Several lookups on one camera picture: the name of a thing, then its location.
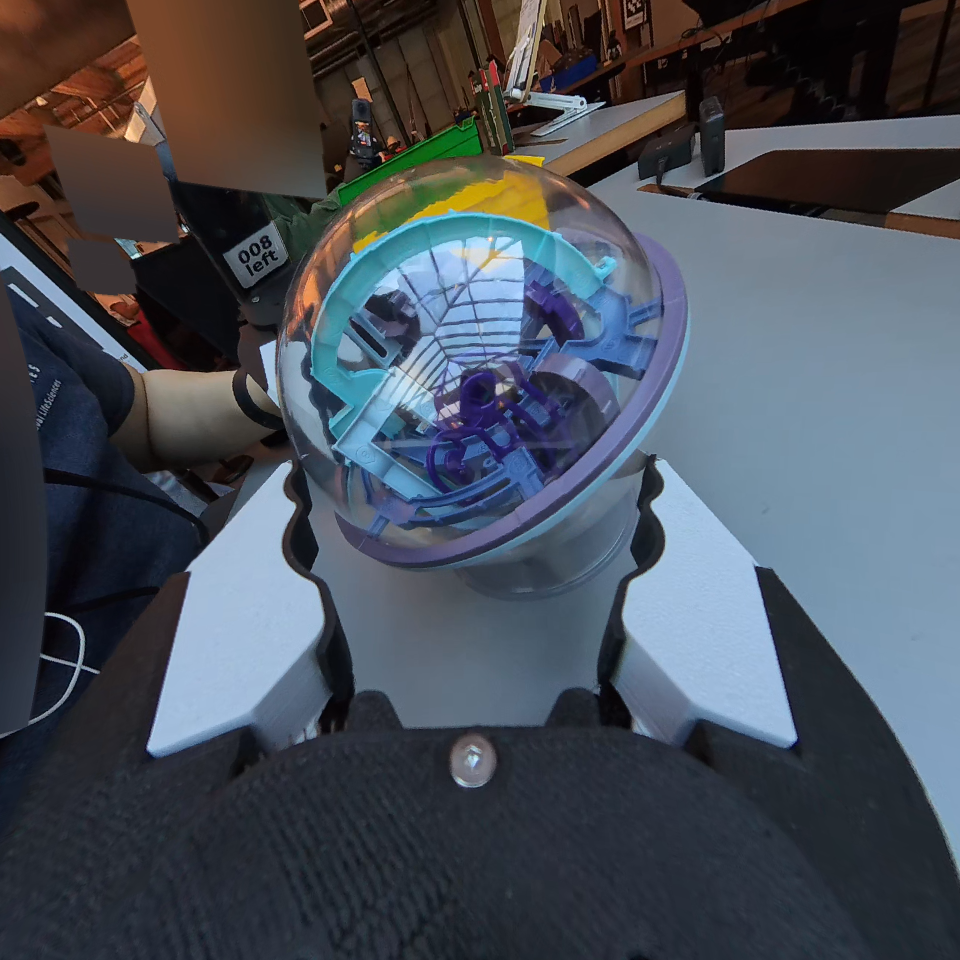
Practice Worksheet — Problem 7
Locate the person's left forearm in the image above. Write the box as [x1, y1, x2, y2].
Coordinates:
[112, 367, 249, 474]

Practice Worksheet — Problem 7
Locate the white cable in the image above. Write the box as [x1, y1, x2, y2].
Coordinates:
[37, 611, 102, 721]

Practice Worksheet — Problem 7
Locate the dark blue shirt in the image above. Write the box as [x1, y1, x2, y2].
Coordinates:
[0, 300, 211, 819]

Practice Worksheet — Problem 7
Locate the red and green package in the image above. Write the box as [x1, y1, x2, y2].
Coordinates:
[476, 60, 515, 155]

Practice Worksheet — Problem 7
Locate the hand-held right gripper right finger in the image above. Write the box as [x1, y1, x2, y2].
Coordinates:
[597, 456, 798, 751]

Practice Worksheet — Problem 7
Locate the blue plastic bin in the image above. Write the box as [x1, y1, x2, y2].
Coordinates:
[551, 48, 627, 95]

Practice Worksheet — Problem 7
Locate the black wristband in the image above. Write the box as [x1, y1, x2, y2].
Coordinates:
[231, 366, 288, 432]

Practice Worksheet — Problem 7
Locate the clear plastic ball stand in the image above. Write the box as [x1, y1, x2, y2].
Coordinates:
[456, 457, 646, 601]

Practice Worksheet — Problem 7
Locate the black action camera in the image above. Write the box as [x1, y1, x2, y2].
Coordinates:
[348, 97, 381, 168]

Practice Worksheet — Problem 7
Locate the clear maze ball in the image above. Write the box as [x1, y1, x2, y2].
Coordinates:
[276, 153, 691, 575]

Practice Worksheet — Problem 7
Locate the black box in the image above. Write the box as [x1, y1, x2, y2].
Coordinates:
[637, 123, 699, 181]

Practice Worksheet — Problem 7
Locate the black upright device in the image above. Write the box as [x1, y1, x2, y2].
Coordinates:
[697, 96, 727, 177]

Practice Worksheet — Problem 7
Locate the white folding stand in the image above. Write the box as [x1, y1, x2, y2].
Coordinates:
[504, 90, 607, 138]

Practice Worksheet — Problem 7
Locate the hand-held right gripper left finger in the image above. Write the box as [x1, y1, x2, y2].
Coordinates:
[146, 459, 355, 757]

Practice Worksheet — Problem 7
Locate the yellow plastic bin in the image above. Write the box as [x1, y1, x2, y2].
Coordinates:
[420, 153, 547, 226]

